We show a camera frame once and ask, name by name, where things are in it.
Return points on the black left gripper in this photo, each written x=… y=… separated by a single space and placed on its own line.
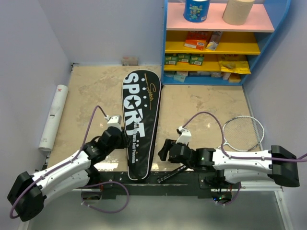
x=125 y=141

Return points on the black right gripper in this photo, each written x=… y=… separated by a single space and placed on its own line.
x=163 y=153

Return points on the black racket cover bag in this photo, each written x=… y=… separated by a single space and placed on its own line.
x=141 y=96

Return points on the white shuttlecock tube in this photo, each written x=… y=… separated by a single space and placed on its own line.
x=53 y=120

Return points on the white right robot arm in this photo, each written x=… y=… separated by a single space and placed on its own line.
x=277 y=164

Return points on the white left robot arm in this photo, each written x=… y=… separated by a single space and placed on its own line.
x=31 y=192

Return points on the small pink box behind table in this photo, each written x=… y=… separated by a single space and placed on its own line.
x=130 y=61

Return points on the green box left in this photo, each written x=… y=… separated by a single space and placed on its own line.
x=171 y=59

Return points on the green box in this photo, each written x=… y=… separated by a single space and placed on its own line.
x=196 y=59
x=184 y=58
x=171 y=59

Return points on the green box middle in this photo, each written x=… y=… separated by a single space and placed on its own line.
x=184 y=58

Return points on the green box right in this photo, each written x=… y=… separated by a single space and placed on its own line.
x=196 y=59

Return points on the blue shelf unit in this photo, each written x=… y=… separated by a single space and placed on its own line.
x=252 y=39

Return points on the yellow snack bag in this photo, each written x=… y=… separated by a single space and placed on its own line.
x=233 y=63

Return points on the orange snack box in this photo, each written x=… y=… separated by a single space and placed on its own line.
x=197 y=39

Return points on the silver snack pouch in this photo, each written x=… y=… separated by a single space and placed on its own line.
x=214 y=40

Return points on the blue wrapped paper roll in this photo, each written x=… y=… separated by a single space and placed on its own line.
x=196 y=11

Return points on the brown paper towel roll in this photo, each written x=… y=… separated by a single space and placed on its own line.
x=237 y=11

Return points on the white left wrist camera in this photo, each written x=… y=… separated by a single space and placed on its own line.
x=114 y=121

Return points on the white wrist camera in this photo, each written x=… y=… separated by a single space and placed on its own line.
x=114 y=121
x=184 y=136

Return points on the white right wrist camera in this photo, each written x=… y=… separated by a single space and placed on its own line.
x=184 y=136

